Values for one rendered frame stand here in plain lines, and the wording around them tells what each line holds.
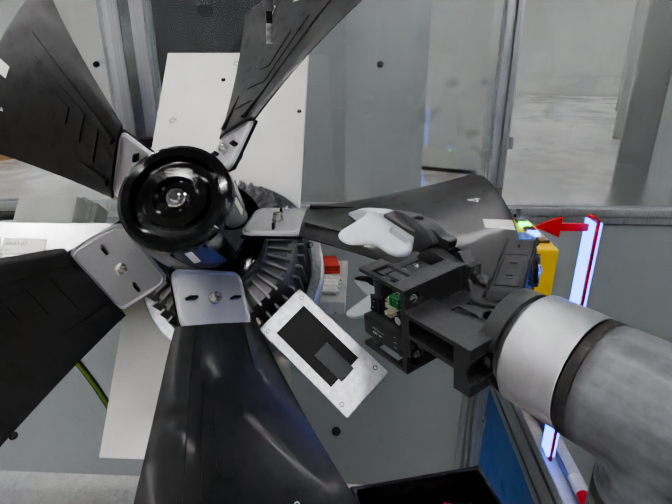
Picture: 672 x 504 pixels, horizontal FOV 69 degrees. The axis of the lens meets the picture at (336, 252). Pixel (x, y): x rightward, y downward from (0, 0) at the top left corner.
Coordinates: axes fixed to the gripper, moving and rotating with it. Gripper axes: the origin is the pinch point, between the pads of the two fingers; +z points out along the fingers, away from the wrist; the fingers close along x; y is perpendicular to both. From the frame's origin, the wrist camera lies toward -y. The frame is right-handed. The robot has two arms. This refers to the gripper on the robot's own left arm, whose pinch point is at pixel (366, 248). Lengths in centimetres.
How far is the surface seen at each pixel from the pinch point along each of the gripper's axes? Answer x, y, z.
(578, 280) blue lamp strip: 8.5, -22.7, -9.3
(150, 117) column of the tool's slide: -6, -2, 80
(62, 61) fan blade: -19.6, 18.0, 33.1
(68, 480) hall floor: 113, 44, 124
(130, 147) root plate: -10.0, 14.8, 24.0
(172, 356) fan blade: 6.6, 19.5, 5.5
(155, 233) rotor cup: -3.2, 16.8, 12.5
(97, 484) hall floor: 114, 36, 116
